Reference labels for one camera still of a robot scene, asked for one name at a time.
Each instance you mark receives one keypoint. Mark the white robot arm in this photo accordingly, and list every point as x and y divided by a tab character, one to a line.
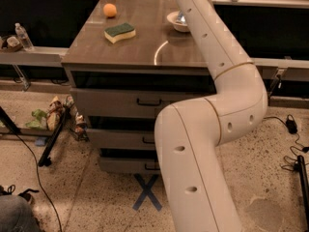
186	133

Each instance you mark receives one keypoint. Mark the snack bag pile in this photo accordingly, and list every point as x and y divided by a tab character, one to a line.
54	113

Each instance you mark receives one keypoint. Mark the orange ball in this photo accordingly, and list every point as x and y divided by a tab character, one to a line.
109	10

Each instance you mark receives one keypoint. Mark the redbull can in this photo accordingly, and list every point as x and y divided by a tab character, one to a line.
180	18

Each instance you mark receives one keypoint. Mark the clear water bottle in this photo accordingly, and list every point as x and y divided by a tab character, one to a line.
23	37

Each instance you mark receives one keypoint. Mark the person grey jeans knee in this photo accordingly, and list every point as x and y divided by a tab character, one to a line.
16	215

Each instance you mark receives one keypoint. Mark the paper bowl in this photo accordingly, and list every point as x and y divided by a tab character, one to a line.
178	27

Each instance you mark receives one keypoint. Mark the top grey drawer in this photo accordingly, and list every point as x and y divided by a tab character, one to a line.
125	103

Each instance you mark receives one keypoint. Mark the green plastic bag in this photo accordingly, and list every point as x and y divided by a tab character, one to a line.
39	120

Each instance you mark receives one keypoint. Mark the middle grey drawer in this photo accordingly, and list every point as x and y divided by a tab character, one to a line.
122	139

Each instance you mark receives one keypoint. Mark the black power adapter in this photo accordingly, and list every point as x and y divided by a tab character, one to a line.
291	124

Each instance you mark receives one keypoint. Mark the brown bowl with items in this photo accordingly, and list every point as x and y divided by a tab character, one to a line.
10	44

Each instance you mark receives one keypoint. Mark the grey drawer cabinet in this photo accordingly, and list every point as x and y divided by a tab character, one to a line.
157	58

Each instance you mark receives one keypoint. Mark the bottom grey drawer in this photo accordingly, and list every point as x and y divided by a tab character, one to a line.
132	166

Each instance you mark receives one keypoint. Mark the black stand right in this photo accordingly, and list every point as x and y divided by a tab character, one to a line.
301	168

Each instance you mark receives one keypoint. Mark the grey drawer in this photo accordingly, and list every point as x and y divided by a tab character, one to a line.
132	166
122	139
125	103

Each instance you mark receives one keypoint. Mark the yellow green sponge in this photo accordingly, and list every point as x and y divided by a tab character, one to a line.
119	32

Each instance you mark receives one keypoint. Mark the blue tape cross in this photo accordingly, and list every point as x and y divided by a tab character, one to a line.
146	192

